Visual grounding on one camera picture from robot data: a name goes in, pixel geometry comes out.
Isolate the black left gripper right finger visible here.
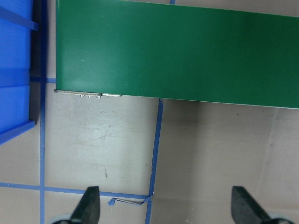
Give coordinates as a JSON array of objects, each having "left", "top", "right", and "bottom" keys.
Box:
[{"left": 231, "top": 185, "right": 295, "bottom": 224}]

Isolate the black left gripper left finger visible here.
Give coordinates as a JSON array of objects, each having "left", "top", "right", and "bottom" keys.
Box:
[{"left": 52, "top": 185, "right": 101, "bottom": 224}]

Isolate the green conveyor belt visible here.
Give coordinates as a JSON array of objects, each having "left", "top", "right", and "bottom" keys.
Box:
[{"left": 56, "top": 0, "right": 299, "bottom": 108}]

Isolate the blue bin left side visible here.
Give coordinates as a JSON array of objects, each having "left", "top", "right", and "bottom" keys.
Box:
[{"left": 0, "top": 0, "right": 38, "bottom": 144}]

